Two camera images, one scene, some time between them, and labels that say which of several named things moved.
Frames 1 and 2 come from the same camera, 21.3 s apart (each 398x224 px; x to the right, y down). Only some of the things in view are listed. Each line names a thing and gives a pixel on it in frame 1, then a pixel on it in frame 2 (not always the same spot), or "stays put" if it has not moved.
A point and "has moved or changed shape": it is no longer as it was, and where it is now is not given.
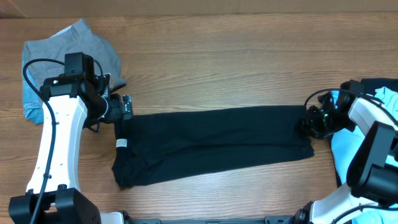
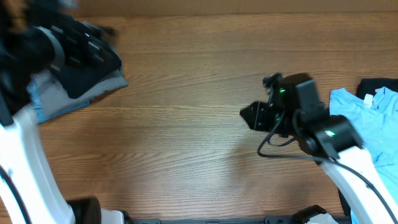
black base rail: [268, 219] stays put
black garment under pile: [370, 86] stays put
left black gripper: [116, 113] to [86, 50]
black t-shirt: [158, 143] has moved or changed shape
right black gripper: [309, 124] to [254, 114]
